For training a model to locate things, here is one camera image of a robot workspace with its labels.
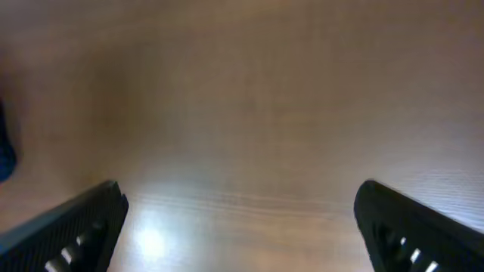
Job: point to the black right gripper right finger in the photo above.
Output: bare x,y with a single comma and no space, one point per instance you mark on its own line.
401,234

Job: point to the dark green t-shirt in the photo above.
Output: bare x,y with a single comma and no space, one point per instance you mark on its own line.
8,158

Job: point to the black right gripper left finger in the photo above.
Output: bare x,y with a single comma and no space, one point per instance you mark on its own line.
78,235

